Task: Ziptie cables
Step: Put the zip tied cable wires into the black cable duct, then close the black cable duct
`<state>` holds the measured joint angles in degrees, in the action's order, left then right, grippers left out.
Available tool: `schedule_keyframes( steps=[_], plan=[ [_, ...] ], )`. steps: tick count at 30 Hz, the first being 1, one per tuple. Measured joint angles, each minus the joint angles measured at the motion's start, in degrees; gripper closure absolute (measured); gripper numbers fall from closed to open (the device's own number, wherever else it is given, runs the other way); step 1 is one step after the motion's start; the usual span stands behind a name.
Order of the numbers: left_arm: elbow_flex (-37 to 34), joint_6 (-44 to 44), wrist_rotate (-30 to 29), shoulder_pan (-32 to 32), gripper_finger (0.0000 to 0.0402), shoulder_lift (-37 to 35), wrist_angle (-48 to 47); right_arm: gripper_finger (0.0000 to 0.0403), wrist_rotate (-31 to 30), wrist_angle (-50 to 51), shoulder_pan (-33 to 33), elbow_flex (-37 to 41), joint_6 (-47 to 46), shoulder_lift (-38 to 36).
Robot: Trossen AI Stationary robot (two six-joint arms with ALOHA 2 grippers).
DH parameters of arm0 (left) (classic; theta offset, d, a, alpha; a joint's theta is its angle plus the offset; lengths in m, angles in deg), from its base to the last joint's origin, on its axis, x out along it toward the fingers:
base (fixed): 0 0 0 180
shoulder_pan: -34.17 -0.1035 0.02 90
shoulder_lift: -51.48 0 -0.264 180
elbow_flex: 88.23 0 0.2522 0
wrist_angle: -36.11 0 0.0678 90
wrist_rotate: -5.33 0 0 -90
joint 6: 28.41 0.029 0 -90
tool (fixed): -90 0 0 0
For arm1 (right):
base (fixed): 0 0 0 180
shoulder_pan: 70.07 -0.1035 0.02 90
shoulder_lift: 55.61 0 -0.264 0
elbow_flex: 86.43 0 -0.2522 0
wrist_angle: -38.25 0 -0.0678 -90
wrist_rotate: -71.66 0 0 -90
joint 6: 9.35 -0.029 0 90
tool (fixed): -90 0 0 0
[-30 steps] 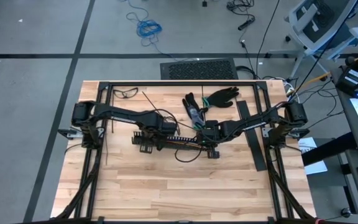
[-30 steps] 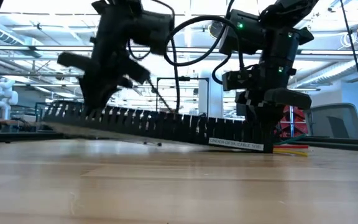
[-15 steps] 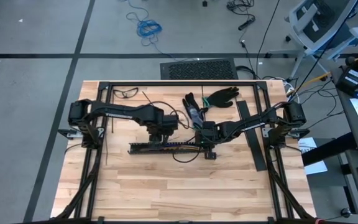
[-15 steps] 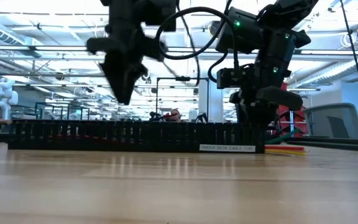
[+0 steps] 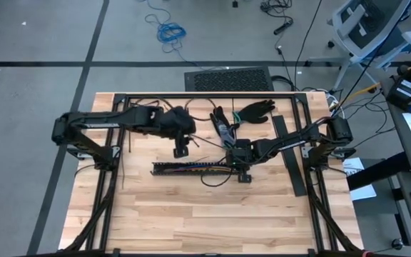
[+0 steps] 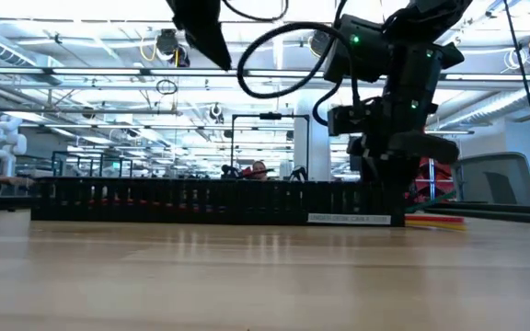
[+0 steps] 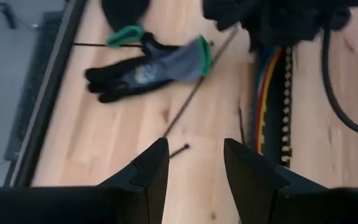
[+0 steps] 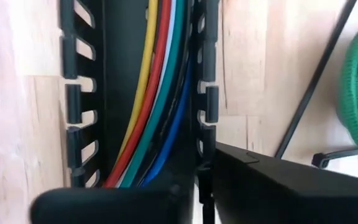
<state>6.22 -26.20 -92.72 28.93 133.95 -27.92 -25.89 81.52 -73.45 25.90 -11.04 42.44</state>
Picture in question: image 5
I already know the black raceway cover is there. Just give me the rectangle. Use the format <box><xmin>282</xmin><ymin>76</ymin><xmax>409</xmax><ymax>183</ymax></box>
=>
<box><xmin>271</xmin><ymin>114</ymin><xmax>308</xmax><ymax>198</ymax></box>

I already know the yellow cable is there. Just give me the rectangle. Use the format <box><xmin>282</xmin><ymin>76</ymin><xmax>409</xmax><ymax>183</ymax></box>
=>
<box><xmin>335</xmin><ymin>82</ymin><xmax>382</xmax><ymax>109</ymax></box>

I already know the grey office chair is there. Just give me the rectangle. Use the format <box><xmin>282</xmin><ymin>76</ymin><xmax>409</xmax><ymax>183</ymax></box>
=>
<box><xmin>307</xmin><ymin>0</ymin><xmax>411</xmax><ymax>92</ymax></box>

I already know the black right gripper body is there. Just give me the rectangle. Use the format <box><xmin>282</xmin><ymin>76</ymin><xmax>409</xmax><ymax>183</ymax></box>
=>
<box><xmin>225</xmin><ymin>139</ymin><xmax>262</xmax><ymax>166</ymax></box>

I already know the black arm base cable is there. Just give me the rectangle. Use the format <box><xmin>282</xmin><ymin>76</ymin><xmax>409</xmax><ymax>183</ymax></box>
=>
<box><xmin>73</xmin><ymin>163</ymin><xmax>98</xmax><ymax>178</ymax></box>

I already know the black power strip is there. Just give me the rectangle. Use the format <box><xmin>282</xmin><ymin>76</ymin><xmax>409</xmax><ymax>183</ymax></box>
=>
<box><xmin>273</xmin><ymin>19</ymin><xmax>294</xmax><ymax>36</ymax></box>

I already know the black plug cable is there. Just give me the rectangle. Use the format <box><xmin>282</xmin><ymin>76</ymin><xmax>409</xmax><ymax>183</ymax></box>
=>
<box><xmin>271</xmin><ymin>45</ymin><xmax>296</xmax><ymax>92</ymax></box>

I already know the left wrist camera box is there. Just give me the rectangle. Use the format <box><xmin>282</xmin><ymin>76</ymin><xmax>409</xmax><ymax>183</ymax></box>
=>
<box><xmin>172</xmin><ymin>137</ymin><xmax>190</xmax><ymax>159</ymax></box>

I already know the black cable bundle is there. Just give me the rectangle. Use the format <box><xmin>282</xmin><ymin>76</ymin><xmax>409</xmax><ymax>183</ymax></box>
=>
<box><xmin>260</xmin><ymin>0</ymin><xmax>294</xmax><ymax>19</ymax></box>

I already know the long thin black cable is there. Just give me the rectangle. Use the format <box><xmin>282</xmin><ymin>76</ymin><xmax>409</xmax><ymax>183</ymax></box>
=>
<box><xmin>293</xmin><ymin>0</ymin><xmax>323</xmax><ymax>92</ymax></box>
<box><xmin>337</xmin><ymin>0</ymin><xmax>411</xmax><ymax>107</ymax></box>

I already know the grey black glove green cuff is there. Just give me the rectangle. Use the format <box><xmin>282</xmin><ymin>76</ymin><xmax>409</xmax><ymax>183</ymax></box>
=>
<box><xmin>210</xmin><ymin>106</ymin><xmax>240</xmax><ymax>149</ymax></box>

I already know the black desk crossbar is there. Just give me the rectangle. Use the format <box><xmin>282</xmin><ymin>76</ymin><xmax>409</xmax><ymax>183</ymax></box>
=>
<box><xmin>345</xmin><ymin>151</ymin><xmax>411</xmax><ymax>193</ymax></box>

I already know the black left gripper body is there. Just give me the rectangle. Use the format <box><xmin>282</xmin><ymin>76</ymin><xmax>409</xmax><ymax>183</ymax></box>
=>
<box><xmin>155</xmin><ymin>106</ymin><xmax>196</xmax><ymax>142</ymax></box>

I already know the black slotted cable raceway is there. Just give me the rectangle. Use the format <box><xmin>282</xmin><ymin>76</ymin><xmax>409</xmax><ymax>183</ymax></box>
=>
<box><xmin>151</xmin><ymin>161</ymin><xmax>244</xmax><ymax>178</ymax></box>

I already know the white paper sheet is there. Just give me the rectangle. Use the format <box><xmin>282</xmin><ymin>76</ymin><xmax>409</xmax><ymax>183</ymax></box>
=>
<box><xmin>341</xmin><ymin>156</ymin><xmax>377</xmax><ymax>202</ymax></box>

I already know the black perforated panel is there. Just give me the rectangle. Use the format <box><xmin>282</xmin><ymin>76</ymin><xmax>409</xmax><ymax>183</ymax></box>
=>
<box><xmin>183</xmin><ymin>66</ymin><xmax>275</xmax><ymax>93</ymax></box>

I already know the black labelled device box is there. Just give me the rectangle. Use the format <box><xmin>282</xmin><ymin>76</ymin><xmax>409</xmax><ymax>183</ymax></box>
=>
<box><xmin>385</xmin><ymin>75</ymin><xmax>411</xmax><ymax>110</ymax></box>

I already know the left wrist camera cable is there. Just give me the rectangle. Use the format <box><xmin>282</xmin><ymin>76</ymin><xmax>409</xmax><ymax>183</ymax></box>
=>
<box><xmin>183</xmin><ymin>97</ymin><xmax>218</xmax><ymax>123</ymax></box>

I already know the blue floor cable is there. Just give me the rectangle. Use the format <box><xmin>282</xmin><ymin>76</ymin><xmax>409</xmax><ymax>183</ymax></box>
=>
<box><xmin>136</xmin><ymin>0</ymin><xmax>213</xmax><ymax>71</ymax></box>

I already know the black cable tangle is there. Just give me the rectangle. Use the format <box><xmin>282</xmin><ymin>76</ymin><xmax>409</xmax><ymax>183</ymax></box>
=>
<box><xmin>328</xmin><ymin>85</ymin><xmax>394</xmax><ymax>147</ymax></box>

